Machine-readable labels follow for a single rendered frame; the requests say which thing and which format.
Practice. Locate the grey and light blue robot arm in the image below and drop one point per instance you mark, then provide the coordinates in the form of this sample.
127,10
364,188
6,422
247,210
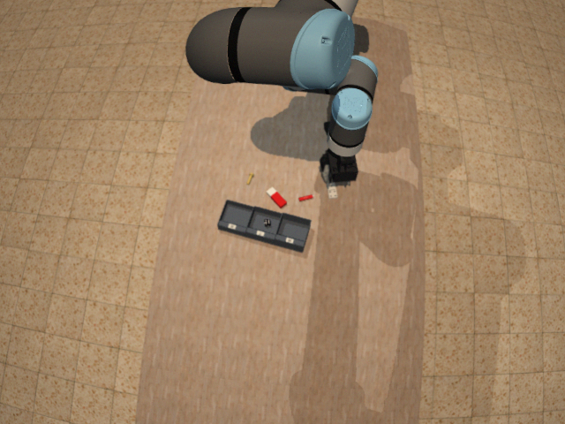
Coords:
305,44

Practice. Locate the dark grey rack of bins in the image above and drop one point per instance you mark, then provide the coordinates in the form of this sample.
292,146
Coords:
285,230

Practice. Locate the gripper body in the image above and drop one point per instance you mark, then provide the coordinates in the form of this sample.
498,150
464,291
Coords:
344,174

